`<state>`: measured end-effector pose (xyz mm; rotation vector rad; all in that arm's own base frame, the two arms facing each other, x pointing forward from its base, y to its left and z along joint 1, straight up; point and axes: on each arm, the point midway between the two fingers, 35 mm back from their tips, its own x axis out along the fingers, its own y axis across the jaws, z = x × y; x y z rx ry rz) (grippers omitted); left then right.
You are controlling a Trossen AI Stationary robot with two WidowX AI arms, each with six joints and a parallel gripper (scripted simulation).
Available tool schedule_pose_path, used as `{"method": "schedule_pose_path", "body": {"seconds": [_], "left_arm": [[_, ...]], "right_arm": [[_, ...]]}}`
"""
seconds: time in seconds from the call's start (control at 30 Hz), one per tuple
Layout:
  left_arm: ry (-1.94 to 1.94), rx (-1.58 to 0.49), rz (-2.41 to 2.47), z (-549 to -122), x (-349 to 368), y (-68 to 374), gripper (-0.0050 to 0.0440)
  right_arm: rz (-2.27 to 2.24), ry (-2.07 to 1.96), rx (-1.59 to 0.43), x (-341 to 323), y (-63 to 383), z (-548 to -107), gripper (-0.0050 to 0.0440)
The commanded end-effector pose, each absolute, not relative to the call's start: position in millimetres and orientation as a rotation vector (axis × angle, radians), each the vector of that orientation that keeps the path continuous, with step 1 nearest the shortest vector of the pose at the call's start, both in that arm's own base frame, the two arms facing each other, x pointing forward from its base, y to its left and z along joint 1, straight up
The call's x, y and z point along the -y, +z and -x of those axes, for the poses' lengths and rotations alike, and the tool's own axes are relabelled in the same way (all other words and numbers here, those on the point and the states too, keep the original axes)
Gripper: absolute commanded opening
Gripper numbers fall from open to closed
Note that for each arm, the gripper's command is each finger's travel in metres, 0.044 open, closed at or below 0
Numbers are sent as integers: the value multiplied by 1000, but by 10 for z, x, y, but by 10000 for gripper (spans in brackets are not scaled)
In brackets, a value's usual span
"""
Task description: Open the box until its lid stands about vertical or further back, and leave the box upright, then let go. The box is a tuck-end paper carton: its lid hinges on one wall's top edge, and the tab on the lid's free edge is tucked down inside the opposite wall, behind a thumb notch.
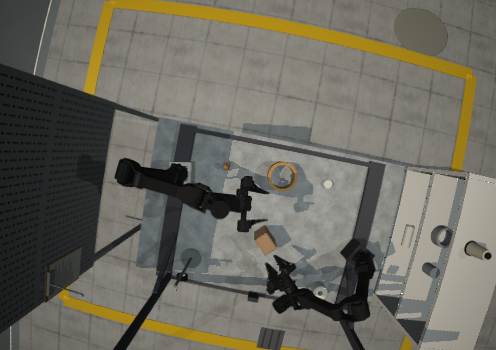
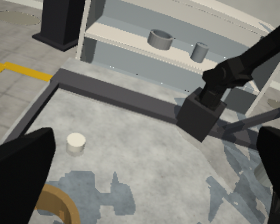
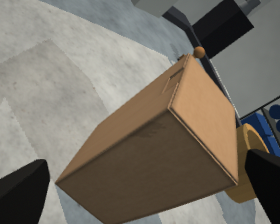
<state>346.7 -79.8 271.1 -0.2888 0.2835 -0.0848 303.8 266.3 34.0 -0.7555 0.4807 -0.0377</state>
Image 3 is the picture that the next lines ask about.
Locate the small brown ball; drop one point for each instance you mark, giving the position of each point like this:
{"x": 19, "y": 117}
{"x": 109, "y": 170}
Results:
{"x": 198, "y": 52}

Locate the brown cardboard box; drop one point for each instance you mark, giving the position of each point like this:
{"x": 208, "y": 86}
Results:
{"x": 142, "y": 160}

